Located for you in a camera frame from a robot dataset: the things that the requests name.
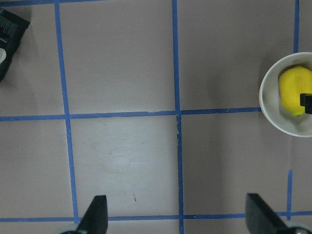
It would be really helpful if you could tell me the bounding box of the white ceramic bowl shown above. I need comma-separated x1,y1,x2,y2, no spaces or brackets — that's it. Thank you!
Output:
259,52,312,137

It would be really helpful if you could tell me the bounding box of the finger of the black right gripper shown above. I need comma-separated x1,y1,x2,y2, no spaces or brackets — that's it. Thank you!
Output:
300,93,312,114

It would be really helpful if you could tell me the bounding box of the cream plate in rack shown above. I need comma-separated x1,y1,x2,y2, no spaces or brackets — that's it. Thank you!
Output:
0,48,6,63

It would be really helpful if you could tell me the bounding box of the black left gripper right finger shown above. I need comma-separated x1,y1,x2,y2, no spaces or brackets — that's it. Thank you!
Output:
245,193,288,234

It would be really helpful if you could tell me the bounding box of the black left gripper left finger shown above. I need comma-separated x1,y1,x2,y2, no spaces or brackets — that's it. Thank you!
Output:
76,195,108,234

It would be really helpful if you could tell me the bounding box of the yellow lemon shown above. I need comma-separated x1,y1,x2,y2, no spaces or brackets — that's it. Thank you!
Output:
278,66,312,117

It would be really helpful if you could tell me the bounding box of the black dish rack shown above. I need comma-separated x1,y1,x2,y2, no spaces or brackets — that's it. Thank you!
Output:
0,8,30,81

